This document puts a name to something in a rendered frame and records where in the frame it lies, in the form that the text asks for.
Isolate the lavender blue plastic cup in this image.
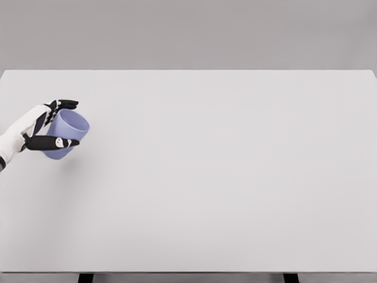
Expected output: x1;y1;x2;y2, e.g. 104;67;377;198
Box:
41;108;90;161

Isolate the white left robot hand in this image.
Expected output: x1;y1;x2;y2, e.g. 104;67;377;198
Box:
8;99;80;153

